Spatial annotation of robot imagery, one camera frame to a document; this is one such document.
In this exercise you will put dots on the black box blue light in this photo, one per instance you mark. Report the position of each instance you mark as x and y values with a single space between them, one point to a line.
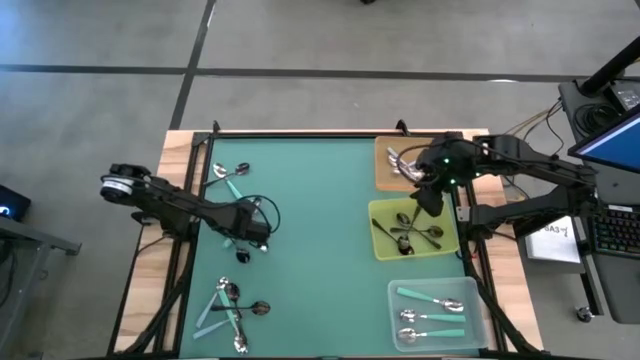
12 202

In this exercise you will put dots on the cart caster wheel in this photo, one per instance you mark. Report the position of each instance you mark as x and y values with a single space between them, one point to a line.
583 314

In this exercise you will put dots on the clear plastic bin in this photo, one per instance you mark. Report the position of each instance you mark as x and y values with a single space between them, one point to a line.
472 337

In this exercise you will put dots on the white paper sheet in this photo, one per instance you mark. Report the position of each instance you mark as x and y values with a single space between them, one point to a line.
552 240

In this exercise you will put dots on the black backlit keyboard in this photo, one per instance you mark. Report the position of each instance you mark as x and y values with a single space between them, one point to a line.
617 232

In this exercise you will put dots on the silver metal fork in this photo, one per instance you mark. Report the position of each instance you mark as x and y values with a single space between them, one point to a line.
395 157

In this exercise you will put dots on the grey equipment cart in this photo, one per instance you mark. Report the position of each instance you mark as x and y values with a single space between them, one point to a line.
615 290

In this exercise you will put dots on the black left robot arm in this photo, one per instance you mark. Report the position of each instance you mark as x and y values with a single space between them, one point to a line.
165 200

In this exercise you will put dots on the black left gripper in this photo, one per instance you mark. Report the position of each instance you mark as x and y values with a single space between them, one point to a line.
240 222

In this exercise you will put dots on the grey side table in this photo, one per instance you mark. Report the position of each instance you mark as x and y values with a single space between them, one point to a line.
30 250

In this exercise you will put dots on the silver metal spoon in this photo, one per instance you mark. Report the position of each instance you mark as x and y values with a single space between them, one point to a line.
402 171
412 172

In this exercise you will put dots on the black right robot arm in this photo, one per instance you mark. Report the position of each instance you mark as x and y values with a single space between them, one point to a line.
540 170

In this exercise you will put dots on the black power adapter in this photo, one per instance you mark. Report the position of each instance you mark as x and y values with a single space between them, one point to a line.
625 95

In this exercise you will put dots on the metal corner bracket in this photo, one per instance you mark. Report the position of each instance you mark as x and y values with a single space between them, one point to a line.
462 214

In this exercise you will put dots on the computer monitor blue screen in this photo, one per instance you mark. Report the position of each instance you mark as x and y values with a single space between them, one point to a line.
610 145

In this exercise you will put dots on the yellow plastic bin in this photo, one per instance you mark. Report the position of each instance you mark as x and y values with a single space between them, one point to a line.
447 250

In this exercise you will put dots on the black aluminium table frame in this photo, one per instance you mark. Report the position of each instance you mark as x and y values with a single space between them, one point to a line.
300 134

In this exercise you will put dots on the black table clamp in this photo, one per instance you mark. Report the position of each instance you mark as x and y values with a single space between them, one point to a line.
216 125
401 125

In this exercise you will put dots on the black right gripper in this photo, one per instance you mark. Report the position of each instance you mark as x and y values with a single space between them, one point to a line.
442 167

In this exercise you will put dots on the orange plastic bin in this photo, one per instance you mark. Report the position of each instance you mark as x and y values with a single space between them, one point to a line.
385 185

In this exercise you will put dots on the green table mat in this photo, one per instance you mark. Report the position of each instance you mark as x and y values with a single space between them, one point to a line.
320 225

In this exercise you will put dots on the black monitor pole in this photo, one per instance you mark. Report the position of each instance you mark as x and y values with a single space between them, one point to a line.
610 65

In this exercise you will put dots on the black metal spoon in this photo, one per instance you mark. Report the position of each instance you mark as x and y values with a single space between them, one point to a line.
232 291
435 231
403 218
415 212
260 307
404 245
242 168

